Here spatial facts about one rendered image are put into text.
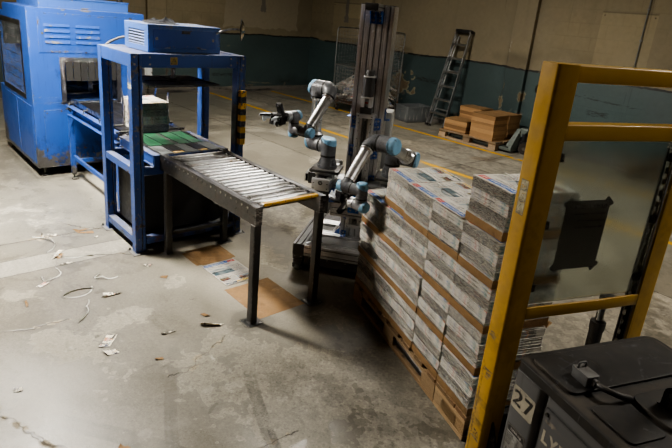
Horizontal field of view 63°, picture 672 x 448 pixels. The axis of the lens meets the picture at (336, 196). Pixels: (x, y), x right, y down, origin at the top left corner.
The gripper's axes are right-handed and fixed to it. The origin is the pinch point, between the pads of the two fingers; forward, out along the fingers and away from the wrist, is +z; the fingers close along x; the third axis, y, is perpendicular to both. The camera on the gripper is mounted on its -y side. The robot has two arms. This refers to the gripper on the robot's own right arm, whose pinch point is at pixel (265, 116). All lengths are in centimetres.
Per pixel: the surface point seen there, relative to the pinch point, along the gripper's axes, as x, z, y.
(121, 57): 115, 37, -11
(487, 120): 76, -618, 88
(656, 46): -112, -686, -82
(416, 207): -128, 6, 11
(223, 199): -11, 40, 49
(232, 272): 3, 7, 125
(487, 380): -212, 78, 33
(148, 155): 94, 23, 60
